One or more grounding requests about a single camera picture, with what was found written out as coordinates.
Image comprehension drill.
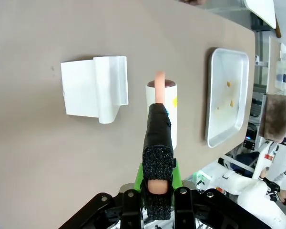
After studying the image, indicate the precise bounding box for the silver metal tray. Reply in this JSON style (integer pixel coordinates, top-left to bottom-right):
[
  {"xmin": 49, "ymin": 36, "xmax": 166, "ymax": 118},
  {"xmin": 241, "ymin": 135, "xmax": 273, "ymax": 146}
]
[{"xmin": 204, "ymin": 47, "xmax": 250, "ymax": 148}]

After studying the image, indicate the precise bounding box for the brown towel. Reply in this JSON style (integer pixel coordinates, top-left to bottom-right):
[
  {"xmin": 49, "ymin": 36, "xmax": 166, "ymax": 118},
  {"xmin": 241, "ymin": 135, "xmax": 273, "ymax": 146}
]
[{"xmin": 259, "ymin": 94, "xmax": 286, "ymax": 143}]

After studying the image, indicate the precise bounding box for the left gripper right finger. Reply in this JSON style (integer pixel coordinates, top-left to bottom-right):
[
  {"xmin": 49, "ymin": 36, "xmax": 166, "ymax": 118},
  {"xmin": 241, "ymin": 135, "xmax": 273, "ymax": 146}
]
[{"xmin": 172, "ymin": 162, "xmax": 272, "ymax": 229}]

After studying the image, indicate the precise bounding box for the large white table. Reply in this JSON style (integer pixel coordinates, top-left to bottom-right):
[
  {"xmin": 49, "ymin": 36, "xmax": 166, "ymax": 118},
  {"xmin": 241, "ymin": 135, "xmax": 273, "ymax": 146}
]
[{"xmin": 244, "ymin": 0, "xmax": 282, "ymax": 39}]

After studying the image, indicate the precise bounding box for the white lint roller holder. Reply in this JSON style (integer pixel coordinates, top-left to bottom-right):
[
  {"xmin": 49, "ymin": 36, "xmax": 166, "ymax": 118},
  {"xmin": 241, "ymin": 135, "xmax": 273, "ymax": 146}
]
[{"xmin": 60, "ymin": 56, "xmax": 129, "ymax": 125}]

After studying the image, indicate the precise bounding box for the person's left hand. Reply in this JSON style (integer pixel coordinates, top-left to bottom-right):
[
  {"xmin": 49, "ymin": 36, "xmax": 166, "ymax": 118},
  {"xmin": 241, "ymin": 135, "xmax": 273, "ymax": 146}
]
[{"xmin": 178, "ymin": 0, "xmax": 207, "ymax": 6}]

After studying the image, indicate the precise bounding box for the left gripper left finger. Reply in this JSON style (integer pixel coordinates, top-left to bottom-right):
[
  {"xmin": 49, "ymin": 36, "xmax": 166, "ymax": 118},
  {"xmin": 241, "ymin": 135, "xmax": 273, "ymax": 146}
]
[{"xmin": 59, "ymin": 163, "xmax": 145, "ymax": 229}]

